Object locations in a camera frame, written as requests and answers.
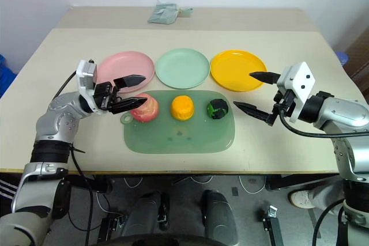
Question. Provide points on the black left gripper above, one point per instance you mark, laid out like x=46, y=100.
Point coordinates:
x=106, y=96

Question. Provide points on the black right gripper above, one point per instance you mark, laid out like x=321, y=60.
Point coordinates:
x=284, y=100

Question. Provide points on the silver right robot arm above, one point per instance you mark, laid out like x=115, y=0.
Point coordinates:
x=346, y=110

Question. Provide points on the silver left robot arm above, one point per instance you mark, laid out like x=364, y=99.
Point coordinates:
x=57, y=107

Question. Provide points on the pink plate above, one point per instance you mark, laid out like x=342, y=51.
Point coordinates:
x=127, y=64

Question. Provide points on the yellow plate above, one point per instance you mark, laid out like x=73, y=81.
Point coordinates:
x=233, y=70

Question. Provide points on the dark green vegetable toy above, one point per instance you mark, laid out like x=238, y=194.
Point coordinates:
x=217, y=109

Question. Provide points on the orange fruit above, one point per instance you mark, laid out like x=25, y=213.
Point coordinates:
x=181, y=107

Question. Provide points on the light green plate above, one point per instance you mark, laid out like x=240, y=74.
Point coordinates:
x=181, y=67

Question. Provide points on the pink red apple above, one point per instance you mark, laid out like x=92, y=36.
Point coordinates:
x=148, y=110

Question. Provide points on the translucent green cutting board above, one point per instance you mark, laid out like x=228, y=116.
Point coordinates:
x=178, y=139

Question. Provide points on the folded green cloth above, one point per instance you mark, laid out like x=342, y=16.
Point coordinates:
x=162, y=14

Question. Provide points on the blue round stool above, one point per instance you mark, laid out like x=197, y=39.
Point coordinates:
x=343, y=57

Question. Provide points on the small pale green packet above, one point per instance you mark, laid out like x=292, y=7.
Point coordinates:
x=186, y=11

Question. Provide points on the white shoe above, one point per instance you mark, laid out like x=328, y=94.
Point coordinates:
x=299, y=198

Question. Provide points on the grey trouser leg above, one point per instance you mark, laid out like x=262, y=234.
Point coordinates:
x=325, y=194

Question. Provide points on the dark grey robot leg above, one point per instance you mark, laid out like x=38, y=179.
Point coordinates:
x=220, y=214
x=144, y=211

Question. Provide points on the blue plastic object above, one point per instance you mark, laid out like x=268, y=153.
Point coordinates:
x=5, y=76

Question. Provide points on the black stand with silver clamp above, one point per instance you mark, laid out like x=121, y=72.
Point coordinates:
x=272, y=226

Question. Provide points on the black stand base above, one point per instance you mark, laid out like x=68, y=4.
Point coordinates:
x=111, y=226

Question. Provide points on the black white-striped trouser leg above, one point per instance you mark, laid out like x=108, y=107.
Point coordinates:
x=7, y=188

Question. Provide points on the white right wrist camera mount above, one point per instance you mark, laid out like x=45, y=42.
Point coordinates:
x=299, y=81

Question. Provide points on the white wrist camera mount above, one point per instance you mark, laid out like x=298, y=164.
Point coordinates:
x=86, y=73
x=299, y=81

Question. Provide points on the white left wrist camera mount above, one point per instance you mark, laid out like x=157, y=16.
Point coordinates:
x=86, y=73

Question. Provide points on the black table frame bar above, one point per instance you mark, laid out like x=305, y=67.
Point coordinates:
x=299, y=182

